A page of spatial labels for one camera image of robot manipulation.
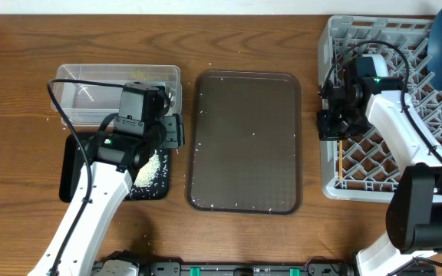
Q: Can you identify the small bowl of rice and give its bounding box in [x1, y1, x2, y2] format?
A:
[363, 54, 389, 77]

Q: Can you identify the wooden chopstick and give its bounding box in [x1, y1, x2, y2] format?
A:
[338, 140, 344, 182]

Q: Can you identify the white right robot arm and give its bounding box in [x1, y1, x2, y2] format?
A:
[317, 54, 442, 275]

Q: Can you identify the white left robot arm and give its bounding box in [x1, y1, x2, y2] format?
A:
[30, 82, 185, 275]

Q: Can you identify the grey dishwasher rack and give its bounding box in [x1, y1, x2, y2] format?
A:
[318, 15, 442, 203]

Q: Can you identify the pile of white rice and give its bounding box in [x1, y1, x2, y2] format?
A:
[130, 149, 170, 199]

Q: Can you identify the dark brown serving tray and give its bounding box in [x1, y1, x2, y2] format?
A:
[186, 71, 302, 215]

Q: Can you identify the clear plastic bin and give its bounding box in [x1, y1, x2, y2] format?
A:
[52, 64, 182, 127]

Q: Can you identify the black plastic bin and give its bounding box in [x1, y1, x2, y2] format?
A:
[59, 135, 169, 203]

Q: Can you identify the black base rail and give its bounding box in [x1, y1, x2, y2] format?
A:
[91, 260, 358, 276]

